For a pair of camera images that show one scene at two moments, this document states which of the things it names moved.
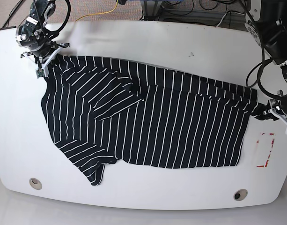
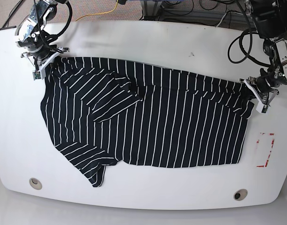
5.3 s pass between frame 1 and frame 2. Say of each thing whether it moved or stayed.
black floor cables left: stayed
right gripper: moved
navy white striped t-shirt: stayed
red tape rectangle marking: stayed
